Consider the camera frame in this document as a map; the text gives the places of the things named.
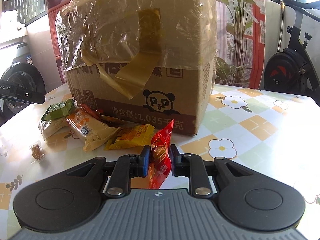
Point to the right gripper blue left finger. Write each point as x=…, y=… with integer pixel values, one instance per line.
x=123, y=170

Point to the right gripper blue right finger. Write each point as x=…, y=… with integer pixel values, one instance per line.
x=191, y=166

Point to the red shiny snack packet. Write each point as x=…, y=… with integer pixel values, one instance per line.
x=160, y=163

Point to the yellow meat snack packet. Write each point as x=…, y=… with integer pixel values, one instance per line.
x=131, y=137

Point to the orange cake bar packet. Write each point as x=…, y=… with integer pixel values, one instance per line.
x=90, y=130

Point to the green small snack packet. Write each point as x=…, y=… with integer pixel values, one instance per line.
x=58, y=110

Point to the dark red flat snack packet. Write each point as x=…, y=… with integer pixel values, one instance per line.
x=110, y=121

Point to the pale nougat bar packet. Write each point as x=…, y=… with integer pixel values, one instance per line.
x=50, y=127

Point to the checkered floral tablecloth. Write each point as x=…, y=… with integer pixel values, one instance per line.
x=272, y=133

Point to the cardboard box with plastic liner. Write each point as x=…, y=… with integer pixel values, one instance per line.
x=144, y=61

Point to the black exercise bike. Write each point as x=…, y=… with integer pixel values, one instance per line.
x=292, y=71

